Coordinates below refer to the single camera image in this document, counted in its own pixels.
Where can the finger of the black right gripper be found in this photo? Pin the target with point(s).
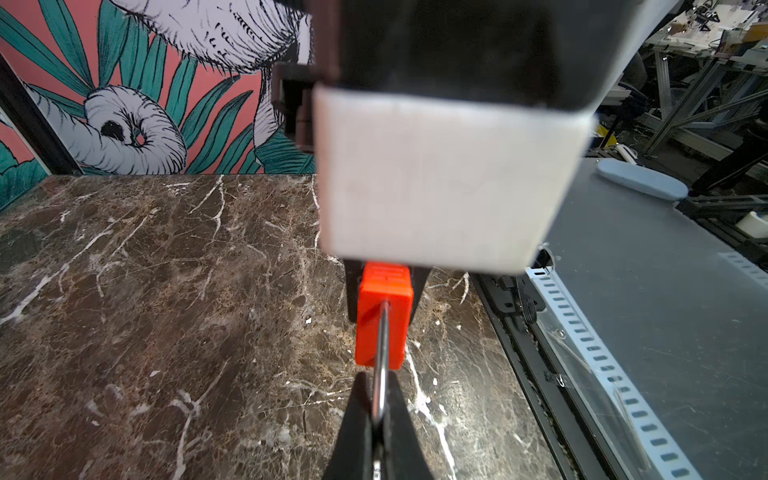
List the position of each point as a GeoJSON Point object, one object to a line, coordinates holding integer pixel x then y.
{"type": "Point", "coordinates": [353, 271]}
{"type": "Point", "coordinates": [419, 277]}

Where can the black enclosure corner post left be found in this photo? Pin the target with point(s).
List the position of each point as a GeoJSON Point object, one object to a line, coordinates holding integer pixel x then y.
{"type": "Point", "coordinates": [35, 130]}

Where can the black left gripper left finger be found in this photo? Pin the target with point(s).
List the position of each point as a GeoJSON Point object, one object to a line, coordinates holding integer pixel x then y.
{"type": "Point", "coordinates": [352, 456]}

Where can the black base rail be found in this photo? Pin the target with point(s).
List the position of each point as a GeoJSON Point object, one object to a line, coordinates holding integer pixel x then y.
{"type": "Point", "coordinates": [575, 449]}

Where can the white slotted cable duct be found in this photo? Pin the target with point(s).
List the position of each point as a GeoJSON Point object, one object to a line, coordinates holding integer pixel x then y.
{"type": "Point", "coordinates": [656, 447]}

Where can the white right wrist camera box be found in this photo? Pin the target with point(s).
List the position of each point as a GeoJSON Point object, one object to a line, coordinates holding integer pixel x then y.
{"type": "Point", "coordinates": [437, 182]}

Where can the red padlock long shackle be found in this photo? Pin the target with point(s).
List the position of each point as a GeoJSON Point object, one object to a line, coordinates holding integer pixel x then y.
{"type": "Point", "coordinates": [384, 305]}

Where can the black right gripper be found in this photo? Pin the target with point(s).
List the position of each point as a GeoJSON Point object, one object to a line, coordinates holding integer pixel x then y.
{"type": "Point", "coordinates": [560, 55]}

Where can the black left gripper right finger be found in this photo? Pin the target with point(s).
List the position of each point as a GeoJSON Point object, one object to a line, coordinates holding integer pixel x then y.
{"type": "Point", "coordinates": [402, 457]}

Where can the blue oval pad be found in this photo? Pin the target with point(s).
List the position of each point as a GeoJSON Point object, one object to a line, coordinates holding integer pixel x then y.
{"type": "Point", "coordinates": [642, 180]}

